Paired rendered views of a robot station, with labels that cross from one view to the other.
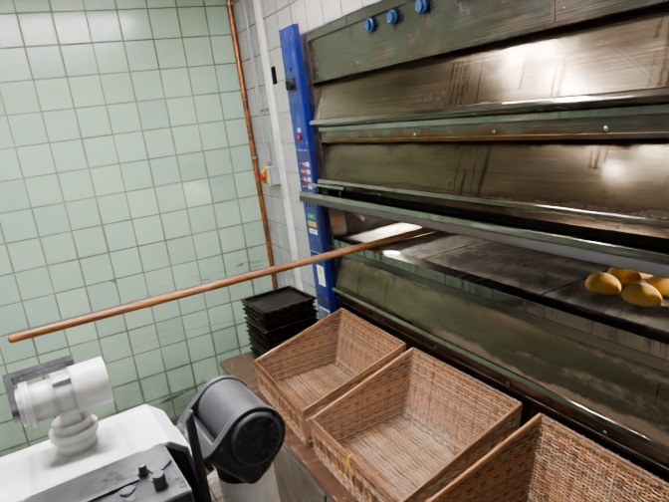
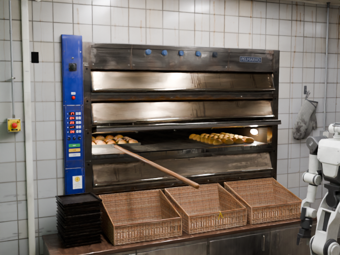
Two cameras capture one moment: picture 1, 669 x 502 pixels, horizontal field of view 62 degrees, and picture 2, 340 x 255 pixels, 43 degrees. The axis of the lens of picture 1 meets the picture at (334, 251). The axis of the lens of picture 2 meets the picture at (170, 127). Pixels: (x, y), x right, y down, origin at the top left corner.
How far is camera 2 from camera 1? 389 cm
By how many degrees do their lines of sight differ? 87
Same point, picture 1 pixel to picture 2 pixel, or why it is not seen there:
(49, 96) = not seen: outside the picture
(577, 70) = (236, 82)
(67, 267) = not seen: outside the picture
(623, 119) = (245, 94)
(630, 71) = (248, 84)
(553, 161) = (226, 105)
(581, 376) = (234, 164)
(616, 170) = (243, 106)
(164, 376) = not seen: outside the picture
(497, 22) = (210, 66)
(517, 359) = (214, 168)
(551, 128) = (227, 96)
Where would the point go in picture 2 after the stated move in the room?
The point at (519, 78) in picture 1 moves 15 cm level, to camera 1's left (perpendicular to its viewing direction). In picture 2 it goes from (219, 82) to (220, 82)
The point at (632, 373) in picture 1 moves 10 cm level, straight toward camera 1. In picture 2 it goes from (244, 157) to (254, 158)
